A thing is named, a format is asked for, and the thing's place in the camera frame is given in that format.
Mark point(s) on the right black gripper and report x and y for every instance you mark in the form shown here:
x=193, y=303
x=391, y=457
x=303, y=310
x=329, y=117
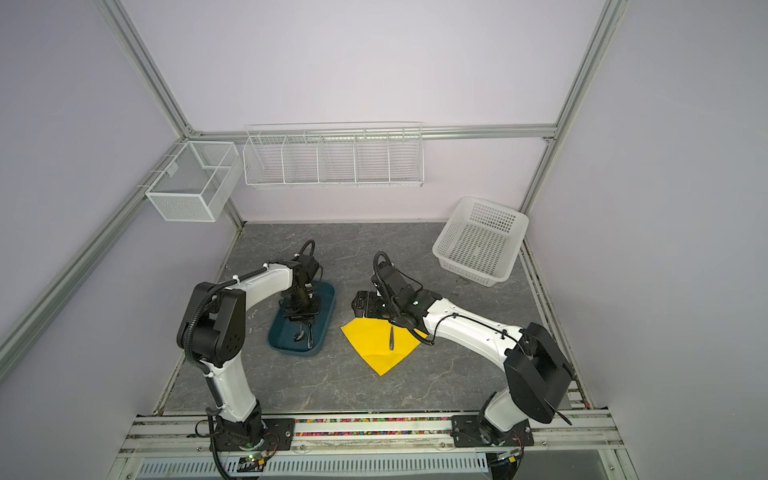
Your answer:
x=363, y=297

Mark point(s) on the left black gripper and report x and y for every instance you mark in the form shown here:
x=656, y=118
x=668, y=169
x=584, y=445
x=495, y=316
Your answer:
x=311, y=315

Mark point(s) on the teal plastic tray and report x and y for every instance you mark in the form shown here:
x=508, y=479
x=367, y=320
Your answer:
x=282, y=331

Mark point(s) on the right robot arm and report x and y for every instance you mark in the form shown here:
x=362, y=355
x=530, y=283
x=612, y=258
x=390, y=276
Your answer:
x=537, y=372

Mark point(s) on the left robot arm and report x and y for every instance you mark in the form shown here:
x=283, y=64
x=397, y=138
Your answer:
x=212, y=330

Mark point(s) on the silver spoon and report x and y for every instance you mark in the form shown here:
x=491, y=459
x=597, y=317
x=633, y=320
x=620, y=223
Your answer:
x=299, y=333

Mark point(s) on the white perforated plastic basket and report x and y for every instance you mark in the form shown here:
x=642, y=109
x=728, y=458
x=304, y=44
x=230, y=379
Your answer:
x=481, y=241

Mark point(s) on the white vent grille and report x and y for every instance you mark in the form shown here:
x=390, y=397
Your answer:
x=322, y=466

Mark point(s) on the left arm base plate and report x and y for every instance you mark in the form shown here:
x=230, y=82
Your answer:
x=257, y=434

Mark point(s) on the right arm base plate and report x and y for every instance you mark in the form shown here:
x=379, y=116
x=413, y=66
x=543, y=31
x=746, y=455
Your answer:
x=476, y=431

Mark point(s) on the white wire wall rack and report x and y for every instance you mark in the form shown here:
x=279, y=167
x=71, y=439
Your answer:
x=334, y=154

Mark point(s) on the white mesh wall box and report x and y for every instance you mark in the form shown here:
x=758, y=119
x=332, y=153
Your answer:
x=197, y=182

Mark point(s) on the aluminium front rail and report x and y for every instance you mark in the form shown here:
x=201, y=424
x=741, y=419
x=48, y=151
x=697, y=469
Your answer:
x=429, y=432

